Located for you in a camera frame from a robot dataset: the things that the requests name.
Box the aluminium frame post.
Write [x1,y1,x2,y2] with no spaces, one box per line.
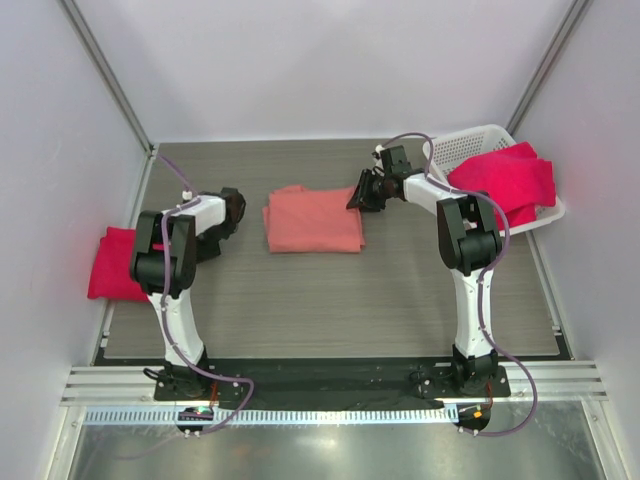
[57,0,153,155]
[505,0,593,136]

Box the crimson t-shirt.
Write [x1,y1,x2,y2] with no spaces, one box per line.
[447,142,556,229]
[87,227,148,302]

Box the left aluminium frame post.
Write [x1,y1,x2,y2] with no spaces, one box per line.
[57,0,153,155]

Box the salmon pink t-shirt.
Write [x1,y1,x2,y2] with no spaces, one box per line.
[262,185,366,254]

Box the perforated aluminium rail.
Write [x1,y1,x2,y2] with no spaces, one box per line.
[84,404,458,426]

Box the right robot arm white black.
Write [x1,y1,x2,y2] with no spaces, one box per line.
[346,145,503,396]

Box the white plastic laundry basket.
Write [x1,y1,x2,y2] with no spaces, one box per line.
[423,124,566,235]

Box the crimson t-shirt in basket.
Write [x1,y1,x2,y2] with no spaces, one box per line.
[447,142,556,229]

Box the right aluminium frame post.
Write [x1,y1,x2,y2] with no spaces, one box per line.
[505,0,593,136]

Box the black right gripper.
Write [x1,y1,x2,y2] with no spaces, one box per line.
[346,169,390,213]

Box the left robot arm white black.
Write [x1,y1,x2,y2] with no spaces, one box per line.
[129,187,246,400]

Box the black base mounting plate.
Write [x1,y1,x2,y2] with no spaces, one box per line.
[154,354,511,399]

